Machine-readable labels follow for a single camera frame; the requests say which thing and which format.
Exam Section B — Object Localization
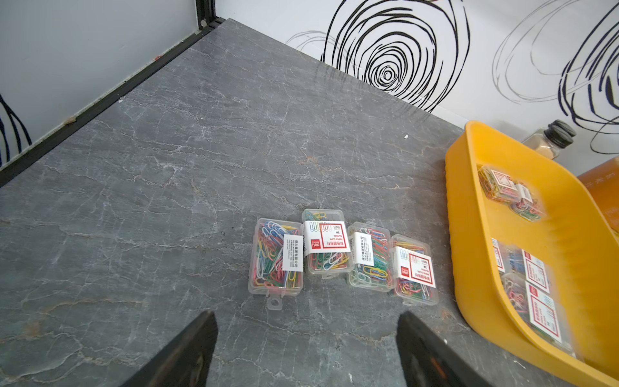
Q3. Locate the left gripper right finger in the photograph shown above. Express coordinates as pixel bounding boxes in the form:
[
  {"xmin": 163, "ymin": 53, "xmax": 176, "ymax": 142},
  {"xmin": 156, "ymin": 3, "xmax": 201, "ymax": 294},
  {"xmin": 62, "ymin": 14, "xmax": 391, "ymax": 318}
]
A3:
[{"xmin": 396, "ymin": 311, "xmax": 490, "ymax": 386}]

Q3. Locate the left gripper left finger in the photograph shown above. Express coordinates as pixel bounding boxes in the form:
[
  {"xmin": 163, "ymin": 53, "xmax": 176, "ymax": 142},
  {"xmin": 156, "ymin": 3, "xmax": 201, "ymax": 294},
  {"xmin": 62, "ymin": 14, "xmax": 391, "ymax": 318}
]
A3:
[{"xmin": 122, "ymin": 311, "xmax": 218, "ymax": 387}]

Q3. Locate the paper clip box table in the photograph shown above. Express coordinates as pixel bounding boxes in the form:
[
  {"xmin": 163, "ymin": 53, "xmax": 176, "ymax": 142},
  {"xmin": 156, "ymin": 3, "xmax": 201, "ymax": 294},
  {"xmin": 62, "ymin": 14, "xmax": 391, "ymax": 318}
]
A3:
[{"xmin": 390, "ymin": 234, "xmax": 438, "ymax": 306}]

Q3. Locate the yellow plastic tray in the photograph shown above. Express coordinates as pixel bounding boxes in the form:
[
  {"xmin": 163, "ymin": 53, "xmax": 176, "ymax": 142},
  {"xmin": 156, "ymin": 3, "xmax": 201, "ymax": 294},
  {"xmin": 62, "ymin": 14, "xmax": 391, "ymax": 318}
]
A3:
[{"xmin": 446, "ymin": 121, "xmax": 618, "ymax": 386}]

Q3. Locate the paper clip box in tray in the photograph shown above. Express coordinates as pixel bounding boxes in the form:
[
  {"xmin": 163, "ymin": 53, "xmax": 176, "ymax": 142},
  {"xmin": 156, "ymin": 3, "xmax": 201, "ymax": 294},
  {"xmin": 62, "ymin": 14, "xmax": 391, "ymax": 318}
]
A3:
[{"xmin": 477, "ymin": 164, "xmax": 520, "ymax": 204}]

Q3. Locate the near spice bottle black cap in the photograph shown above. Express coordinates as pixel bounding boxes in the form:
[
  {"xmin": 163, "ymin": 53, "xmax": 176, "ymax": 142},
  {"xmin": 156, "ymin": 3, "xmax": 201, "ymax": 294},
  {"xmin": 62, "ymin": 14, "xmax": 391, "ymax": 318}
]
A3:
[{"xmin": 522, "ymin": 119, "xmax": 576, "ymax": 160}]

